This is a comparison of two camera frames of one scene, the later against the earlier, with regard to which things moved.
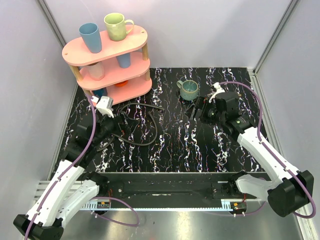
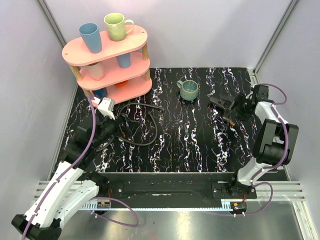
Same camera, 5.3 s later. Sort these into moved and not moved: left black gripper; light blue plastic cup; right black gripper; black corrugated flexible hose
Moved: right black gripper
Not moved: black corrugated flexible hose; light blue plastic cup; left black gripper
